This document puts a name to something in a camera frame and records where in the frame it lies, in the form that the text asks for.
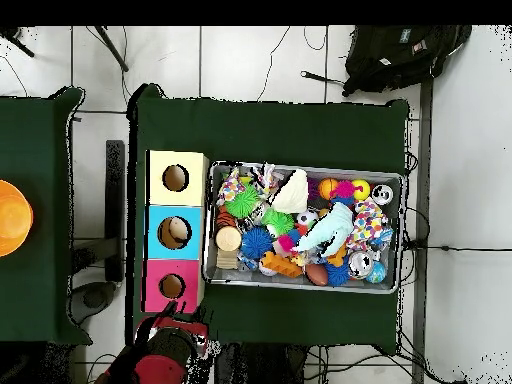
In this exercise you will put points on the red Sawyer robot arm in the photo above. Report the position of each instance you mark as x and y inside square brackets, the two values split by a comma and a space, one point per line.
[156, 370]

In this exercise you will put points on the clear mesh bin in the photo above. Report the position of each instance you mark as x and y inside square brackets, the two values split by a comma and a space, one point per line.
[232, 276]

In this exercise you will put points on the wooden box with three holes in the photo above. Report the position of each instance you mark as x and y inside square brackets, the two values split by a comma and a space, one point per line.
[154, 240]

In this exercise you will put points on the green spiky ball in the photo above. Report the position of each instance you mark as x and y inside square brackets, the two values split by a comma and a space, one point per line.
[242, 202]

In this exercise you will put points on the blue spiky ball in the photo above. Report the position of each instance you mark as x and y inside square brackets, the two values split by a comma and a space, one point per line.
[257, 243]

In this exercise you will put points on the cream yellow cloth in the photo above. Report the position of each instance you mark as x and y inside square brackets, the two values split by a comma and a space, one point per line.
[292, 194]

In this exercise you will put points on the small soccer ball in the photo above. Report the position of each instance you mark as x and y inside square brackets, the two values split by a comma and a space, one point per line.
[308, 218]

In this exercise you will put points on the orange plastic toy brick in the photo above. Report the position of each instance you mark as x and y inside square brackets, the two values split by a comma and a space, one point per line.
[282, 265]

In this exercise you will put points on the small orange basketball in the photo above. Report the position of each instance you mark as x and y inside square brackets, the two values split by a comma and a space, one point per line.
[328, 188]

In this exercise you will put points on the mint green cloth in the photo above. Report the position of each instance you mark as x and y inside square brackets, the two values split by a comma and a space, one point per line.
[332, 228]

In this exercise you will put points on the pink spiky ball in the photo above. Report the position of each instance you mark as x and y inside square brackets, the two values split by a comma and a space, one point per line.
[344, 190]

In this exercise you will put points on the polka-dot cloth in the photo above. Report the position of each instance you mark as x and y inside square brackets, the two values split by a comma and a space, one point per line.
[368, 222]

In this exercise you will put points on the silver drink can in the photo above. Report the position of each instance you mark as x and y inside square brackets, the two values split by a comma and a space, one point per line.
[361, 265]

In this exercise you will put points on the grey round base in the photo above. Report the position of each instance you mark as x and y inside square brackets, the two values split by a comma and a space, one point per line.
[92, 300]

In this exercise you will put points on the black backpack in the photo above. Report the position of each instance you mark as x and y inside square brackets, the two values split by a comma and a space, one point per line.
[400, 56]

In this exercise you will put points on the black tripod leg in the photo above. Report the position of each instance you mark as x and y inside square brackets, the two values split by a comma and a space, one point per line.
[18, 43]
[112, 48]

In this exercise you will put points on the dark green side tablecloth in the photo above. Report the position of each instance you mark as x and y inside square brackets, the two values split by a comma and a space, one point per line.
[48, 280]

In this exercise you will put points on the orange plastic bowl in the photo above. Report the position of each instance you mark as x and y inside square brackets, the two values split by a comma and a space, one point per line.
[12, 218]

